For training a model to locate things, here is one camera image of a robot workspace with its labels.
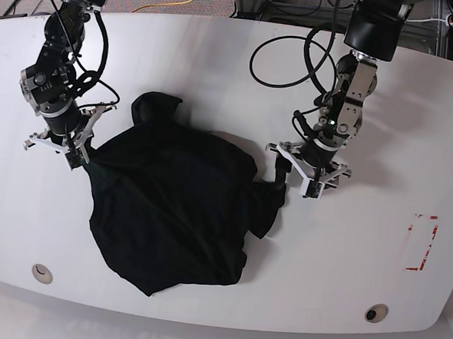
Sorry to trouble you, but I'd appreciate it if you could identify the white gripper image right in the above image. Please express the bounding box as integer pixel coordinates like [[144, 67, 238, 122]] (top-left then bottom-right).
[[266, 140, 352, 199]]

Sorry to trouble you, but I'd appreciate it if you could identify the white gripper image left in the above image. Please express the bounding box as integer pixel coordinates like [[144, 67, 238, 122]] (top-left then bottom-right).
[[22, 106, 116, 170]]

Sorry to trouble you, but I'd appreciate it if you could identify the black t-shirt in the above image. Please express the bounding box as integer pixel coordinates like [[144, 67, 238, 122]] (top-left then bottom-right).
[[85, 92, 286, 296]]

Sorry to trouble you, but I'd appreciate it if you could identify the red tape rectangle marking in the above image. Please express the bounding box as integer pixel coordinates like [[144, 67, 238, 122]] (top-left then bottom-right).
[[402, 214, 440, 272]]

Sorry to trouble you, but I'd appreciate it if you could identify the black cable image right arm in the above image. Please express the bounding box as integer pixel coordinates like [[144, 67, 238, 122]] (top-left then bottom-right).
[[244, 0, 361, 147]]

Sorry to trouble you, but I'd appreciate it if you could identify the black cable image arm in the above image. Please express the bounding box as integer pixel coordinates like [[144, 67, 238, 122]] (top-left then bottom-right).
[[244, 0, 361, 147], [22, 0, 127, 112]]

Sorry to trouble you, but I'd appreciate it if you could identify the black cable image left arm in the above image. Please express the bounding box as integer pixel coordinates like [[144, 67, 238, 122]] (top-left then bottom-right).
[[22, 0, 127, 112]]

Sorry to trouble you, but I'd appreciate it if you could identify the left table cable grommet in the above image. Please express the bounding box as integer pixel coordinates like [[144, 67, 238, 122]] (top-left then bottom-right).
[[31, 264, 53, 285]]

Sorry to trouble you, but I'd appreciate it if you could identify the table cable grommet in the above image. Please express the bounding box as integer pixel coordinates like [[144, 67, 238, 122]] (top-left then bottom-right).
[[365, 304, 389, 324], [31, 264, 53, 285]]

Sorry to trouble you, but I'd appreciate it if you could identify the right table cable grommet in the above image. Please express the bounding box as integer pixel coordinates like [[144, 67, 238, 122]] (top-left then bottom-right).
[[365, 304, 389, 324]]

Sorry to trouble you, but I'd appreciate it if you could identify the yellow cable on floor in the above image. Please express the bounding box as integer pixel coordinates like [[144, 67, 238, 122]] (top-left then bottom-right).
[[131, 0, 199, 18]]

